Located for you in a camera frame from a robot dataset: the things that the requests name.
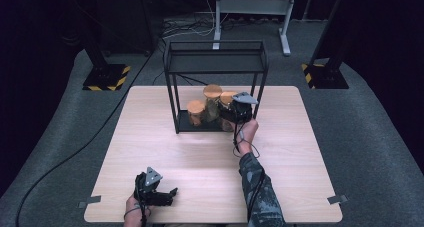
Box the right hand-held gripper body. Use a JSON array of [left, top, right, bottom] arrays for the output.
[[228, 91, 260, 125]]

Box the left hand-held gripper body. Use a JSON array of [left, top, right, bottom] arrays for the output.
[[133, 166, 164, 207]]

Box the tall glass jar wooden lid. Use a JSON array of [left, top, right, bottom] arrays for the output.
[[202, 83, 224, 123], [218, 90, 240, 133]]

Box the short glass jar wooden lid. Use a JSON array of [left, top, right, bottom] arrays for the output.
[[186, 99, 207, 128]]

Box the black metal shelf rack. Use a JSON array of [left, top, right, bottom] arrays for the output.
[[163, 39, 270, 135]]

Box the person's right hand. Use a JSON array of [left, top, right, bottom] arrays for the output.
[[229, 118, 260, 157]]

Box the person's left hand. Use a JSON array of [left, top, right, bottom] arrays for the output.
[[124, 193, 152, 227]]

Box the grey tape piece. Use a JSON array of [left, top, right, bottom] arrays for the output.
[[326, 194, 350, 206], [77, 195, 102, 209]]

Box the black stand with striped base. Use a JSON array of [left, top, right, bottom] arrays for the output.
[[301, 0, 350, 90], [78, 0, 132, 92]]

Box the grey metal stand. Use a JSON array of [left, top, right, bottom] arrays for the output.
[[212, 0, 299, 57]]

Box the left hand-held gripper cable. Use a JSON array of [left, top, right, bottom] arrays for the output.
[[123, 200, 152, 227]]

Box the hand-held gripper cable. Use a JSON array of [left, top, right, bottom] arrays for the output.
[[123, 200, 152, 227], [231, 121, 266, 222]]

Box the thin black cable behind rack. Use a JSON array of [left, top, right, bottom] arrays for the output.
[[152, 70, 210, 87]]

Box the long black floor cable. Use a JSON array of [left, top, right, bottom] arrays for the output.
[[14, 48, 158, 227]]

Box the right hand-held gripper cable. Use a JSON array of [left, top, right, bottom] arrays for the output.
[[231, 121, 266, 222]]

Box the bundle of floor cables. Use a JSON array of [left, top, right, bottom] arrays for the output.
[[160, 16, 219, 41]]

